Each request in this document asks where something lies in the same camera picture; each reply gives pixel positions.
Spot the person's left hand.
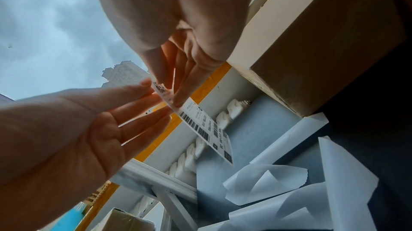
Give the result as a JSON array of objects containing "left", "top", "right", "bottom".
[{"left": 0, "top": 78, "right": 175, "bottom": 231}]

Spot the person's right hand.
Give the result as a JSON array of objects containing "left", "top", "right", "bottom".
[{"left": 89, "top": 0, "right": 255, "bottom": 108}]

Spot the dented labelled cardboard box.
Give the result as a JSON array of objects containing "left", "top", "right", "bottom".
[{"left": 91, "top": 207, "right": 157, "bottom": 231}]

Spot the shipping label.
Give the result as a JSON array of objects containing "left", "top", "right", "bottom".
[{"left": 151, "top": 81, "right": 235, "bottom": 166}]

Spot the slim brown cardboard box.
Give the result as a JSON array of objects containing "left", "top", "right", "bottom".
[{"left": 227, "top": 0, "right": 408, "bottom": 119}]

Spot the white backing paper strip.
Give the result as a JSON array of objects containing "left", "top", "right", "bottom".
[
  {"left": 196, "top": 181, "right": 334, "bottom": 231},
  {"left": 222, "top": 163, "right": 309, "bottom": 207},
  {"left": 318, "top": 136, "right": 380, "bottom": 231},
  {"left": 249, "top": 112, "right": 330, "bottom": 166}
]

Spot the white radiator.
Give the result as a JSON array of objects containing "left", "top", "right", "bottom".
[{"left": 131, "top": 98, "right": 252, "bottom": 222}]

